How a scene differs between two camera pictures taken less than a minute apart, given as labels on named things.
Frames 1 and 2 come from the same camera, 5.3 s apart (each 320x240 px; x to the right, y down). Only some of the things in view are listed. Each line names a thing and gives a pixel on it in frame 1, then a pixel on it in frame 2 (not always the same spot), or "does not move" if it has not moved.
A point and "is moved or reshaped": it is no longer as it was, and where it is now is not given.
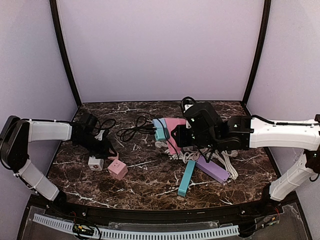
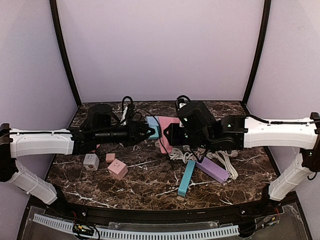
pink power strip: x=173 y=146 is moved or reshaped
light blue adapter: x=159 y=123 to x=151 y=121
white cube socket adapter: x=95 y=164 is moved or reshaped
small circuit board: x=82 y=229 does not move
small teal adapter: x=160 y=134 is moved or reshaped
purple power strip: x=213 y=170 does not move
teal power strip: x=182 y=190 does not move
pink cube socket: x=118 y=169 does not move
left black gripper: x=99 y=146 to x=133 y=133
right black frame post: x=264 y=34 does not move
